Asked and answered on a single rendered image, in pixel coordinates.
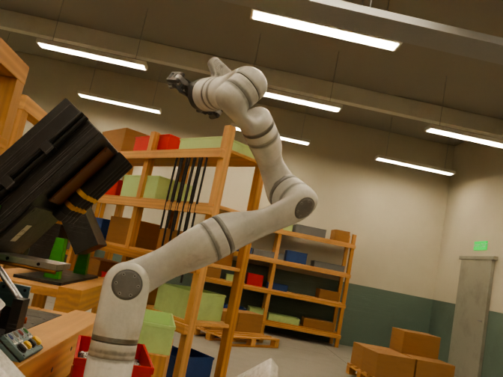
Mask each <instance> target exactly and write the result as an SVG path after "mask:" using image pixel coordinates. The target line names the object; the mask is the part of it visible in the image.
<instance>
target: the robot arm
mask: <svg viewBox="0 0 503 377"><path fill-rule="evenodd" d="M207 65H208V67H209V70H210V74H211V77H207V78H202V79H197V80H195V81H193V82H191V81H189V80H187V79H184V76H185V74H184V73H182V72H171V74H170V75H169V76H168V78H167V79H166V81H167V82H168V85H169V86H168V87H169V88H170V89H172V88H176V89H177V90H178V91H179V93H180V94H182V95H184V96H186V97H187V98H188V99H189V102H190V104H191V106H192V107H193V108H194V109H196V111H197V112H198V113H202V114H208V115H209V118H210V119H212V120H213V119H216V118H219V116H220V115H221V113H222V112H224V113H226V115H227V116H229V118H230V119H232V121H233V122H235V124H236V125H237V126H238V127H239V129H240V130H241V132H242V134H243V136H244V138H245V140H246V142H247V144H248V146H249V148H250V150H251V152H252V154H253V156H254V158H255V160H256V162H257V166H258V167H259V170H260V174H261V176H262V180H263V185H264V188H265V192H266V196H267V198H268V201H269V203H270V204H271V205H269V206H267V207H265V208H263V209H258V210H253V211H243V212H226V213H221V214H218V215H215V216H213V217H211V218H208V219H207V220H205V221H202V222H201V223H199V224H196V225H195V226H194V227H191V228H189V229H188V230H186V231H185V232H183V233H181V234H180V235H179V236H177V237H175V238H174V239H172V240H171V241H170V242H168V243H167V244H165V245H163V246H162V247H161V248H158V249H156V250H155V251H152V252H150V253H148V254H145V255H143V256H140V257H137V258H135V259H133V260H129V261H126V262H122V263H118V264H116V265H114V266H112V267H111V268H110V269H109V270H108V271H107V273H106V275H105V277H104V279H103V285H102V289H101V293H100V300H99V303H98V307H97V314H96V317H95V320H94V327H93V331H92V335H91V342H90V346H89V350H88V356H87V360H86V364H85V370H84V374H83V377H132V369H133V365H134V361H135V354H136V349H137V344H138V339H139V335H140V333H141V328H142V325H143V321H144V314H145V310H146V306H147V300H148V295H149V293H150V292H151V291H153V290H155V289H156V288H157V287H159V286H161V285H163V284H164V283H166V282H167V281H169V280H171V279H173V278H175V277H178V276H180V275H184V274H186V273H189V272H193V271H195V270H197V269H201V268H203V267H205V266H208V265H210V264H212V263H214V262H216V261H218V260H220V259H222V258H224V257H226V256H227V255H229V254H232V253H233V252H235V251H237V250H238V249H240V248H242V247H244V246H246V245H248V244H250V243H252V242H254V241H256V240H258V239H260V238H262V237H264V236H266V235H268V234H271V233H273V232H275V231H277V230H280V229H283V228H285V227H288V226H290V225H292V224H295V223H297V222H299V221H301V220H303V219H305V218H307V217H308V216H309V215H310V214H311V213H312V212H313V211H314V210H315V208H316V206H317V202H318V198H317V194H316V193H315V192H314V190H313V189H312V188H311V187H309V186H308V185H306V184H305V183H304V182H303V181H301V179H300V178H298V177H295V176H294V175H293V174H292V173H291V172H290V170H289V169H288V167H287V166H286V164H285V163H284V160H283V158H282V155H281V151H282V144H281V137H280V135H279V132H278V130H277V127H276V125H275V122H274V120H273V119H272V115H271V114H270V113H269V111H268V110H267V109H266V108H264V107H255V108H251V107H252V106H253V105H254V104H255V103H256V102H257V101H259V100H260V99H261V98H262V97H263V96H264V95H265V93H266V91H267V80H266V77H265V75H264V74H263V73H262V72H261V71H260V70H259V69H257V68H255V67H250V66H244V67H239V68H237V69H235V70H233V71H231V70H230V69H229V68H228V67H227V66H226V65H225V64H224V63H223V62H222V61H220V60H219V59H218V58H217V57H214V58H211V59H210V60H209V61H208V63H207ZM179 83H181V84H180V86H177V85H178V84H179ZM183 89H184V90H185V91H183ZM250 108H251V109H250Z"/></svg>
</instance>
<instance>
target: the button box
mask: <svg viewBox="0 0 503 377"><path fill-rule="evenodd" d="M23 328H25V327H23ZM23 328H20V329H17V330H15V331H14V332H16V333H18V335H19V337H16V336H15V335H14V334H13V331H12V332H10V333H8V334H11V335H12V336H13V338H14V340H12V339H11V338H9V336H8V334H5V335H2V336H1V337H0V349H1V350H2V351H3V352H4V353H5V354H6V355H7V356H8V358H9V359H10V360H11V361H15V362H22V361H24V360H25V359H27V358H29V357H31V356H32V355H34V354H36V353H38V352H39V351H40V350H42V349H43V346H42V345H41V344H40V345H36V346H35V347H33V346H32V347H31V348H30V349H28V350H27V351H26V352H23V351H22V350H21V349H20V348H19V347H18V344H19V343H24V342H25V341H26V340H27V341H28V340H29V339H31V338H32V337H33V335H32V334H31V333H30V332H29V331H28V334H27V333H26V332H24V330H23ZM25 329H26V328H25ZM18 330H21V331H22V332H23V334H24V335H21V334H20V333H19V332H18Z"/></svg>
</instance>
